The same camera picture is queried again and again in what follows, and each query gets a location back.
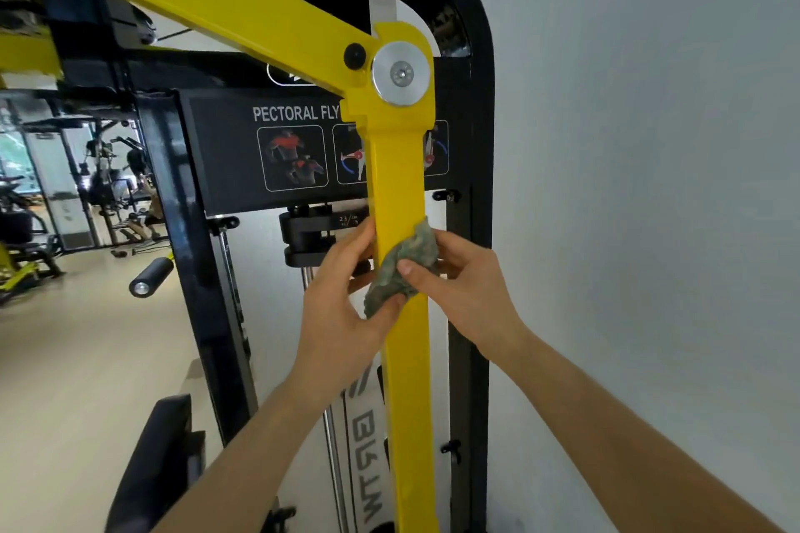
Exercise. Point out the yellow vertical machine arm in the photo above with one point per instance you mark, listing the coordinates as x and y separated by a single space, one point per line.
400 176

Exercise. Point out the person's left thumb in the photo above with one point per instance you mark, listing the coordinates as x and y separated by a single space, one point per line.
386 313

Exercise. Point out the chrome guide rod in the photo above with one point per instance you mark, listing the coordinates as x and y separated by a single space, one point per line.
334 464

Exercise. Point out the black round knob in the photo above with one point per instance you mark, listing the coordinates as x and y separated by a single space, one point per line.
354 56

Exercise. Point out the black gym machine frame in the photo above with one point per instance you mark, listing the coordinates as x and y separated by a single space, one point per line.
481 114

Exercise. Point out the black seat pad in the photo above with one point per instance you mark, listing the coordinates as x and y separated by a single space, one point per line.
156 464

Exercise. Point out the black frame bolt knob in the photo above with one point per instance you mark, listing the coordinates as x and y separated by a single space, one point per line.
452 449
223 223
446 196

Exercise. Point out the person's left hand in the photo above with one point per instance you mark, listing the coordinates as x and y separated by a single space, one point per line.
331 326

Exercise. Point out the black foam roller pad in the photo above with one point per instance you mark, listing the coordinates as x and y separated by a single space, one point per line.
152 278

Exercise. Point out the person's right forearm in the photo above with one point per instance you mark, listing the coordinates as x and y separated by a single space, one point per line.
625 445

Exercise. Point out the white weight stack shroud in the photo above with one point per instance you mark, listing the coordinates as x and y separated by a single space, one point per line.
365 457

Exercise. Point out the silver round pivot cap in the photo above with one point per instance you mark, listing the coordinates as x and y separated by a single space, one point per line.
402 74

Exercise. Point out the person's right thumb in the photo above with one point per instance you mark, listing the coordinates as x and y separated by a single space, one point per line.
415 274

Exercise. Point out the black multi-station gym machine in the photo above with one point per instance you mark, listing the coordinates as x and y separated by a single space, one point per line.
106 176

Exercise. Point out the black and yellow gym machine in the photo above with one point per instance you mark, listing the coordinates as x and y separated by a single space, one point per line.
22 239

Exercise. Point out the black exercise instruction placard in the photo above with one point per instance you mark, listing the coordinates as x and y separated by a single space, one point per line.
225 164

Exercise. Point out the person's right hand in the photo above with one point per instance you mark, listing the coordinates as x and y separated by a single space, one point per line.
475 295

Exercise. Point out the grey-green cleaning cloth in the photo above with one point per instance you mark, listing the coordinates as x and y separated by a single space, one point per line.
406 248

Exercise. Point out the person's left forearm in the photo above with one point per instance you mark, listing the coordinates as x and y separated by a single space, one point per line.
250 464

